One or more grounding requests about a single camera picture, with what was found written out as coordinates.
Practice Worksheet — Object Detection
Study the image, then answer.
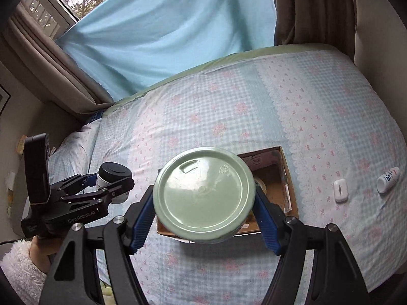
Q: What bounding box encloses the light blue hanging cloth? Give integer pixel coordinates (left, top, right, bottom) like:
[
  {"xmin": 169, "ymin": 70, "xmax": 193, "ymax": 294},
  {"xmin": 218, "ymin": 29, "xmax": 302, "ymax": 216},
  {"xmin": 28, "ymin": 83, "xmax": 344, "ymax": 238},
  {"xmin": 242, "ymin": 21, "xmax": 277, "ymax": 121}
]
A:
[{"xmin": 55, "ymin": 0, "xmax": 277, "ymax": 100}]

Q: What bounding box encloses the white plastic bottle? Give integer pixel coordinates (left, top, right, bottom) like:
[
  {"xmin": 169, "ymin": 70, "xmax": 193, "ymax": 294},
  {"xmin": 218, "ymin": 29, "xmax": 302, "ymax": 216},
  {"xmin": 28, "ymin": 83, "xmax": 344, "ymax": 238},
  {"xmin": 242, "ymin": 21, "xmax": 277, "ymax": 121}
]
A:
[{"xmin": 377, "ymin": 167, "xmax": 400, "ymax": 194}]

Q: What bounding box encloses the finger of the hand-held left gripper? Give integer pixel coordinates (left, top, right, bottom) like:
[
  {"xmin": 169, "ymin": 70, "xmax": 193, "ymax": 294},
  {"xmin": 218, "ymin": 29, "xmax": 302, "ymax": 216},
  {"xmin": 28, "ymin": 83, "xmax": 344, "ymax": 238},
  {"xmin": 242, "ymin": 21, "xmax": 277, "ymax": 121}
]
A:
[
  {"xmin": 51, "ymin": 171, "xmax": 99, "ymax": 198},
  {"xmin": 61, "ymin": 177, "xmax": 135, "ymax": 208}
]

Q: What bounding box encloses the framed wall poster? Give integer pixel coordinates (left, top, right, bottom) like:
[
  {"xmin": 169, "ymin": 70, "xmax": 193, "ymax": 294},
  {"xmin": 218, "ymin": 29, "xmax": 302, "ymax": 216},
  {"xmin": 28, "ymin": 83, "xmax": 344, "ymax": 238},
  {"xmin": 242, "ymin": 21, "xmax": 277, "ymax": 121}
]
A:
[{"xmin": 0, "ymin": 84, "xmax": 12, "ymax": 116}]

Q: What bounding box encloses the brown curtain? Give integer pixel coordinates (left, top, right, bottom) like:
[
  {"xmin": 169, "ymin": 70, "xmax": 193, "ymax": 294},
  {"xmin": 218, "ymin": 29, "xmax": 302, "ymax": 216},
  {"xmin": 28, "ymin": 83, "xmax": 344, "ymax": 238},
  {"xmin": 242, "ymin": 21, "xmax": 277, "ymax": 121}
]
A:
[
  {"xmin": 265, "ymin": 0, "xmax": 357, "ymax": 59},
  {"xmin": 6, "ymin": 14, "xmax": 115, "ymax": 115}
]

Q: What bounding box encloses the person's left forearm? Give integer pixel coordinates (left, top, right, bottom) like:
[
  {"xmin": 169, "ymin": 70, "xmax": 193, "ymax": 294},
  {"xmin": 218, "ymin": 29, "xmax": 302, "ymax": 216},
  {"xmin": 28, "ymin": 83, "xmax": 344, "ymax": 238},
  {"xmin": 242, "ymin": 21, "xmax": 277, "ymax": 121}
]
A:
[{"xmin": 0, "ymin": 240, "xmax": 49, "ymax": 301}]

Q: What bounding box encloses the checked floral bed sheet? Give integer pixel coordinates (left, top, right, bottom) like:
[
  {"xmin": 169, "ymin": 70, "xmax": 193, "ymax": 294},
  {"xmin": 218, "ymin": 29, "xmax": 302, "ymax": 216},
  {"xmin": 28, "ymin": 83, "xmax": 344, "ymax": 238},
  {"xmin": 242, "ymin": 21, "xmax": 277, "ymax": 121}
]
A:
[{"xmin": 48, "ymin": 44, "xmax": 407, "ymax": 305}]

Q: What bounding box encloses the person's left hand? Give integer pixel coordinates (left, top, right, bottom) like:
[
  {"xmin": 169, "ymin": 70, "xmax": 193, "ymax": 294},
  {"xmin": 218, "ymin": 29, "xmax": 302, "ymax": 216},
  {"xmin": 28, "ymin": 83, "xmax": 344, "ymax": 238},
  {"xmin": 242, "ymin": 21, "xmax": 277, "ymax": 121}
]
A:
[{"xmin": 30, "ymin": 238, "xmax": 62, "ymax": 274}]

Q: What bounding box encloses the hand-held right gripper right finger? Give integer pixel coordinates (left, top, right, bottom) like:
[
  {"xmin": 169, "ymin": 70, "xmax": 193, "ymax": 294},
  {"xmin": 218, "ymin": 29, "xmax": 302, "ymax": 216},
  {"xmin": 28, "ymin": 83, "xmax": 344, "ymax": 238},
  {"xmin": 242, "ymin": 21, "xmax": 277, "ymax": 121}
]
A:
[{"xmin": 253, "ymin": 186, "xmax": 369, "ymax": 305}]

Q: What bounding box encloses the black lid white jar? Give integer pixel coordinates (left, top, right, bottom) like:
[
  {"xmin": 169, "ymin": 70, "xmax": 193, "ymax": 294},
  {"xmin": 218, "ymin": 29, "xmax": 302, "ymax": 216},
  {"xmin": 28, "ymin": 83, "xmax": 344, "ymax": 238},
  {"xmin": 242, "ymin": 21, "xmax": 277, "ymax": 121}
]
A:
[{"xmin": 96, "ymin": 162, "xmax": 133, "ymax": 204}]

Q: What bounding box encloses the dark blue cloth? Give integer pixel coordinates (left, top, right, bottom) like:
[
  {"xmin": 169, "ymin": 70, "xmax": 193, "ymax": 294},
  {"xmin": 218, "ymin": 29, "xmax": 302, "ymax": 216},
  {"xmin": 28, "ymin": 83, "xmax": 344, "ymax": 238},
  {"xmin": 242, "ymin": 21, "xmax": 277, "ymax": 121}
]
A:
[{"xmin": 83, "ymin": 110, "xmax": 107, "ymax": 124}]

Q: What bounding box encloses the white pillow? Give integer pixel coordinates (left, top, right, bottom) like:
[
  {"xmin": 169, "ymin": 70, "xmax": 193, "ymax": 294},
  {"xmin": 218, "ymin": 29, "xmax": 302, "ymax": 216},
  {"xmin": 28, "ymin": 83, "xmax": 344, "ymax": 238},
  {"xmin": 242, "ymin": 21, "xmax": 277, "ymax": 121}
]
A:
[{"xmin": 48, "ymin": 120, "xmax": 103, "ymax": 185}]

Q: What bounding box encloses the small white case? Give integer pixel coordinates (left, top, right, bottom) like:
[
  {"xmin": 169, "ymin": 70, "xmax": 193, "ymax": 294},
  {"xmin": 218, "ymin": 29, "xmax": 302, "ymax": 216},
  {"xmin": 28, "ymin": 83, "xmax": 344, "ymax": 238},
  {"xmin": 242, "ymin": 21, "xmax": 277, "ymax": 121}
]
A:
[{"xmin": 332, "ymin": 179, "xmax": 349, "ymax": 203}]

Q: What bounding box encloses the cardboard box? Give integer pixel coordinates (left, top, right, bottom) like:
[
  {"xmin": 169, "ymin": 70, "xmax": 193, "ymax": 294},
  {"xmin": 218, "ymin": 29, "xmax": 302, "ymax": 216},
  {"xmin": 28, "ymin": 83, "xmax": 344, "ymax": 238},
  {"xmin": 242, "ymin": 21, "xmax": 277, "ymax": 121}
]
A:
[{"xmin": 157, "ymin": 146, "xmax": 299, "ymax": 238}]

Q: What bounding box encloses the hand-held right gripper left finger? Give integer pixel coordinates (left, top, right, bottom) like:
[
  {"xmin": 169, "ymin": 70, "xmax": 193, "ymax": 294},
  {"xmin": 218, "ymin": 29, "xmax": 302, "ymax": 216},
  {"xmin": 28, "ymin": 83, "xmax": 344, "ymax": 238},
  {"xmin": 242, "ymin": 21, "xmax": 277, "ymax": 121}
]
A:
[{"xmin": 38, "ymin": 184, "xmax": 158, "ymax": 305}]

